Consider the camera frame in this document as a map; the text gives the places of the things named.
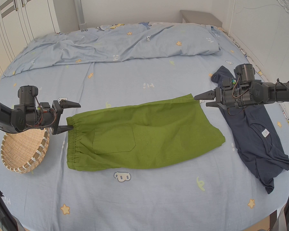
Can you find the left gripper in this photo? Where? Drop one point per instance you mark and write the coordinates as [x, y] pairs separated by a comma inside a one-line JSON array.
[[55, 117]]

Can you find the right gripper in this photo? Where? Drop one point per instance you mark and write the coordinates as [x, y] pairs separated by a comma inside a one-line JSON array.
[[231, 99]]

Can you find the green shorts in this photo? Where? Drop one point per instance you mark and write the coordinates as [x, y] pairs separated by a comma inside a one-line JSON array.
[[159, 129]]

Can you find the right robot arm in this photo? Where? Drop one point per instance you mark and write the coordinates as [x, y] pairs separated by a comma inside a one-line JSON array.
[[279, 92]]

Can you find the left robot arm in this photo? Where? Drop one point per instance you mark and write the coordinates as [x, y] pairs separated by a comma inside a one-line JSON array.
[[4, 117]]

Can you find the round woven basket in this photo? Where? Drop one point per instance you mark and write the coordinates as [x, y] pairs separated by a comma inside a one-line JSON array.
[[21, 153]]

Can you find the bed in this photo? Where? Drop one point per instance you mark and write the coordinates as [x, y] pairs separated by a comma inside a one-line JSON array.
[[144, 196]]

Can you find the dark blue T-shirt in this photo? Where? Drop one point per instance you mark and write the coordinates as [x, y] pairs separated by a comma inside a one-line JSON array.
[[255, 141]]

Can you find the grey bedside table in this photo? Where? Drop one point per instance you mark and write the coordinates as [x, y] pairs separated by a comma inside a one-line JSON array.
[[200, 17]]

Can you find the pale blue quilt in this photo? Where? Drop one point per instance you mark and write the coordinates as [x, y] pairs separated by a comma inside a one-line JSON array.
[[110, 44]]

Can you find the white wardrobe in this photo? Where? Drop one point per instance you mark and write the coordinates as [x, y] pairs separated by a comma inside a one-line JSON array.
[[26, 13]]

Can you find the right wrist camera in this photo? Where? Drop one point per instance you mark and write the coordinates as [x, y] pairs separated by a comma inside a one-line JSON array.
[[226, 83]]

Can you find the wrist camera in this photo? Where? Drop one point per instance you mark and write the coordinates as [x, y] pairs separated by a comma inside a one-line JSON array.
[[226, 83], [44, 106]]

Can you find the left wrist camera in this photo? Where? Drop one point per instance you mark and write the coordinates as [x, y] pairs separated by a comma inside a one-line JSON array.
[[44, 106]]

